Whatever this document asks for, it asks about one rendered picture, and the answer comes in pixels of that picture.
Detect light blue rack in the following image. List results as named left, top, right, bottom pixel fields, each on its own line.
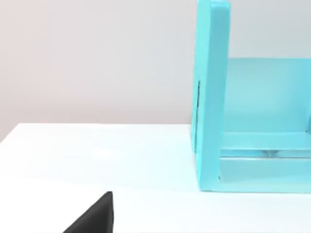
left=190, top=0, right=311, bottom=195

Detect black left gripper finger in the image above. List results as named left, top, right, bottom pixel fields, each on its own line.
left=62, top=191, right=115, bottom=233

